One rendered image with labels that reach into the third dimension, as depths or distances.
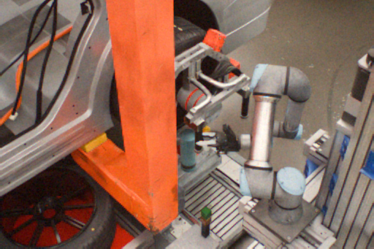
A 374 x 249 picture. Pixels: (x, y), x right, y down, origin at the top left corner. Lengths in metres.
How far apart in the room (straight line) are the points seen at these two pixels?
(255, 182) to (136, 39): 0.77
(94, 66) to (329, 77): 2.34
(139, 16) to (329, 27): 3.36
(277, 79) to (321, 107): 1.93
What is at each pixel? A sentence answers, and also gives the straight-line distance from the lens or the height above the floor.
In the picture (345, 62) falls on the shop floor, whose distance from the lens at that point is 4.45.
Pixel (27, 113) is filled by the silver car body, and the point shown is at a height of 0.80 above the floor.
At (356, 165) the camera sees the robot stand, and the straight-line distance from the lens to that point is 2.02.
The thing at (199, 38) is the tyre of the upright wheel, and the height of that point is 1.13.
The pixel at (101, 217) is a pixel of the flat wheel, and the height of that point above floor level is 0.50.
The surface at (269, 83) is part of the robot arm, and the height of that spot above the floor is 1.31.
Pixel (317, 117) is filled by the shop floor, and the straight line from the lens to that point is 3.88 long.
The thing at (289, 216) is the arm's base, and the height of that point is 0.86.
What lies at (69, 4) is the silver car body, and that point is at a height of 1.05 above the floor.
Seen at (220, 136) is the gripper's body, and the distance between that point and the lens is 2.47.
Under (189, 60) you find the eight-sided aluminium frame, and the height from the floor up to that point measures 1.12.
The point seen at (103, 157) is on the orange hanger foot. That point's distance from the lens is 2.63.
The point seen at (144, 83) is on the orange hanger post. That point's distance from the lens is 1.80.
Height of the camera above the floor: 2.63
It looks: 44 degrees down
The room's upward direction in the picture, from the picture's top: straight up
